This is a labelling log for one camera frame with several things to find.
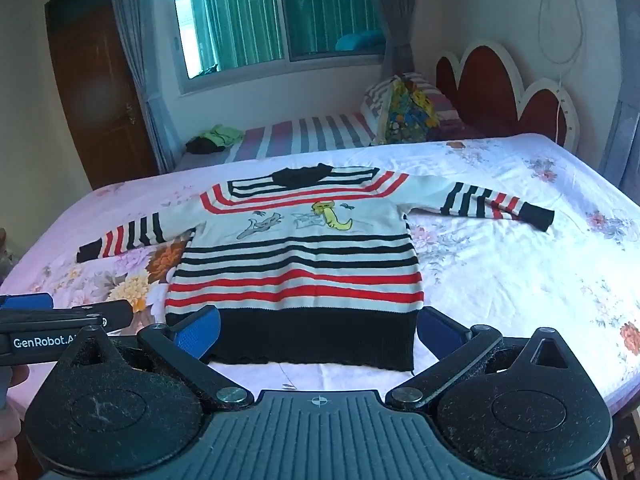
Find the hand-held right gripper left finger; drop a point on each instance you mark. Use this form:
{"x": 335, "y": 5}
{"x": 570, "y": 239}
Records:
{"x": 197, "y": 336}

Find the colourful floral pillow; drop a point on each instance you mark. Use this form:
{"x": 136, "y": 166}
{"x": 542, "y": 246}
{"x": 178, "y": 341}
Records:
{"x": 407, "y": 115}

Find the striped pillow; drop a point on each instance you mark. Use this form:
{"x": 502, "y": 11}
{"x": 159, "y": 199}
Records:
{"x": 445, "y": 105}

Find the person's left hand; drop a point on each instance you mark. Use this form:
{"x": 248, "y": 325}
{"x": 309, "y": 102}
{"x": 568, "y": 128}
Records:
{"x": 9, "y": 430}

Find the red and white headboard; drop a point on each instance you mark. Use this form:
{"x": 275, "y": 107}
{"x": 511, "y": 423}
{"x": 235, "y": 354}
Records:
{"x": 485, "y": 80}

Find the dark grey panel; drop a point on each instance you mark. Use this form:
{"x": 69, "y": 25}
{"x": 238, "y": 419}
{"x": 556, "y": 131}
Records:
{"x": 625, "y": 85}

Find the striped knit sweater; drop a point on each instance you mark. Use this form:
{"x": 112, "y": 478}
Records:
{"x": 300, "y": 260}

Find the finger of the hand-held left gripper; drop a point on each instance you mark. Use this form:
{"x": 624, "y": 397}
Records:
{"x": 112, "y": 312}
{"x": 25, "y": 301}

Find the brown wooden door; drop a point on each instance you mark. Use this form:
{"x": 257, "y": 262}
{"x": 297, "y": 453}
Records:
{"x": 95, "y": 95}

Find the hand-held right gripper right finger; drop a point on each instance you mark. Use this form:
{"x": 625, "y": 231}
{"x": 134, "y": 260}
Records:
{"x": 442, "y": 332}

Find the grey curtain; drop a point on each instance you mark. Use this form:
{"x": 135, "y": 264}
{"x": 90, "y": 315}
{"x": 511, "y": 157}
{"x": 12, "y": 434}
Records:
{"x": 395, "y": 25}
{"x": 140, "y": 60}

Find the window with white frame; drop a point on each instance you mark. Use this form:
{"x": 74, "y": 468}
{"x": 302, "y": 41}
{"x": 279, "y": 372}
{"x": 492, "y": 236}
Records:
{"x": 260, "y": 15}

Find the green cloth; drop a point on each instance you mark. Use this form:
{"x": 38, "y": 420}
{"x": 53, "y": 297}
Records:
{"x": 222, "y": 135}

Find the black cloth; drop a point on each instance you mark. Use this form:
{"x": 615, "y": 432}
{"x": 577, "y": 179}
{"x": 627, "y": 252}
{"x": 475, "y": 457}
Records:
{"x": 200, "y": 146}

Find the teal cloth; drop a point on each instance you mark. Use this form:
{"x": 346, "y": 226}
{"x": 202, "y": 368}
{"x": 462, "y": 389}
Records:
{"x": 360, "y": 41}

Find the striped mattress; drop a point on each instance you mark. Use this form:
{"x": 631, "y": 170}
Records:
{"x": 300, "y": 132}

